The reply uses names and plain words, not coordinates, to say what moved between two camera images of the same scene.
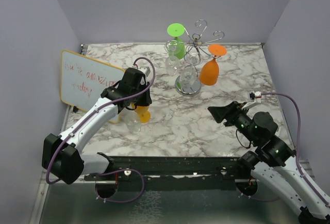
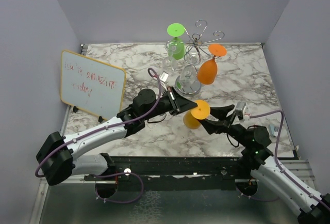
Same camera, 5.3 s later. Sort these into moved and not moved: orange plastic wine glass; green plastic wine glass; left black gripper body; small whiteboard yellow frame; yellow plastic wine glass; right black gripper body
Moved: left black gripper body; right black gripper body; yellow plastic wine glass
Not moved: small whiteboard yellow frame; green plastic wine glass; orange plastic wine glass
